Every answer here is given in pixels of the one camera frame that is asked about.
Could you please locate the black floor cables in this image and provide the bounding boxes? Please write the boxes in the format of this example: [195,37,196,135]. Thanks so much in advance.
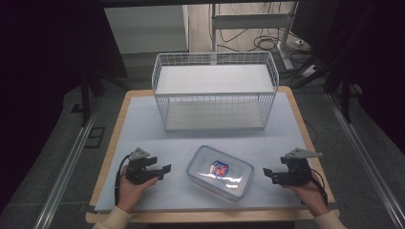
[208,2,319,89]

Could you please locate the clear plastic container blue lid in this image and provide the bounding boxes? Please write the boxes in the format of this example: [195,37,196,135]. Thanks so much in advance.
[185,144,256,203]

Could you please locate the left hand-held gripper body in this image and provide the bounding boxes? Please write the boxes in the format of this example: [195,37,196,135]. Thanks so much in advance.
[125,146,159,186]

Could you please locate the pale blue table mat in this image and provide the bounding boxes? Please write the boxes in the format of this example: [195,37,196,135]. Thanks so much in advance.
[94,92,314,214]

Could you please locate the white cabinet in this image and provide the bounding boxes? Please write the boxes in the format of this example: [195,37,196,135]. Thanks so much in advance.
[104,4,190,55]

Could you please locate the aluminium floor rail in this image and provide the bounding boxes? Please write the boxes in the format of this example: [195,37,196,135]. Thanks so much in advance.
[326,92,405,228]
[32,101,99,229]

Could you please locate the person's right hand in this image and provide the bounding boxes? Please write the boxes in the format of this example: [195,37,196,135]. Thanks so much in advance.
[282,172,330,219]

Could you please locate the white wire basket shelf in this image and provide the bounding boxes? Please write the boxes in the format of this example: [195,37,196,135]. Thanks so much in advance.
[151,51,281,133]

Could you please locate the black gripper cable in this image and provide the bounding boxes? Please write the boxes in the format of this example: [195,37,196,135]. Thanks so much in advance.
[309,172,330,207]
[114,154,132,207]

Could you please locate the black stand leg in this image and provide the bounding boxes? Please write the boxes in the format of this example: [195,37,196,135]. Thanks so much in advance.
[79,71,106,128]
[323,63,354,124]

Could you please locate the wooden table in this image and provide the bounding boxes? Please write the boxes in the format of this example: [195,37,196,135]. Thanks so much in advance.
[85,85,340,224]

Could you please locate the white metal desk frame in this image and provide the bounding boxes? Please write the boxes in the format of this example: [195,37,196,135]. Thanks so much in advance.
[209,1,300,72]

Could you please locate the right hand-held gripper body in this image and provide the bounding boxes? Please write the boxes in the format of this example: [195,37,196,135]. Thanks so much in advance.
[278,147,324,187]

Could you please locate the white power strip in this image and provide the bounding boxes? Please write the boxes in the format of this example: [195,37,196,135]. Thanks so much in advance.
[300,64,318,79]

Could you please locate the person's left hand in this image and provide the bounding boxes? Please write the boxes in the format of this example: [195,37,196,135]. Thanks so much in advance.
[117,164,160,215]

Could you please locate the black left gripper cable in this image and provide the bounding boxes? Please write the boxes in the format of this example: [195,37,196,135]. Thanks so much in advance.
[114,154,132,207]

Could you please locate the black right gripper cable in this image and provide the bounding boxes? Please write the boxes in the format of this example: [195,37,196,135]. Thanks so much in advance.
[309,172,330,207]

